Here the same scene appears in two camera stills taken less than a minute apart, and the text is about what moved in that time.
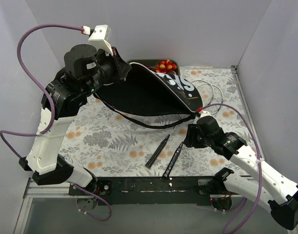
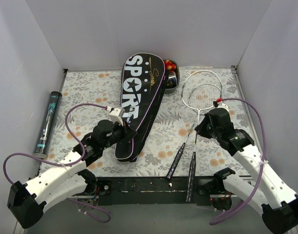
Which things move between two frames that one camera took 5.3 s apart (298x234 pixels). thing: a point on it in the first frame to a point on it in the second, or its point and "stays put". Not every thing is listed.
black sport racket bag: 149,91 to 142,82
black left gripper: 117,66 to 129,133
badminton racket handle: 153,158 to 201,90
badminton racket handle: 172,161 to 202,96
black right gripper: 190,136 to 203,128
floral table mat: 104,139 stays put
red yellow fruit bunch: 167,66 stays put
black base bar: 148,190 stays put
